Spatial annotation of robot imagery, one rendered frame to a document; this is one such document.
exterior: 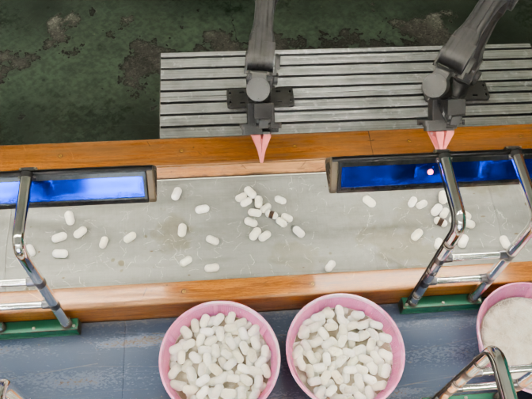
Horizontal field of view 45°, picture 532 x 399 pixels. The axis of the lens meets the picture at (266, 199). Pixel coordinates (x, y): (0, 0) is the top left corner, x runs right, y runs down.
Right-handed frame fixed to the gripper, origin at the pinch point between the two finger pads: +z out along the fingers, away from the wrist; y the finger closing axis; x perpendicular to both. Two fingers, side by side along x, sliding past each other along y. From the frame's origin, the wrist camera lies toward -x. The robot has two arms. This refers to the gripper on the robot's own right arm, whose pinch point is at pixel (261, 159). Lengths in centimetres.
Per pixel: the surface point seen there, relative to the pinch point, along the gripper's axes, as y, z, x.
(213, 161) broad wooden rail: -12.2, 0.6, 6.2
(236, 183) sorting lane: -6.5, 6.5, 4.5
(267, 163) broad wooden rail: 1.9, 1.7, 5.6
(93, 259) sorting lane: -42.3, 21.7, -8.3
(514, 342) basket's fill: 56, 43, -25
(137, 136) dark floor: -43, -1, 108
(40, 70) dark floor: -86, -30, 132
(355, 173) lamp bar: 16.3, 0.1, -35.3
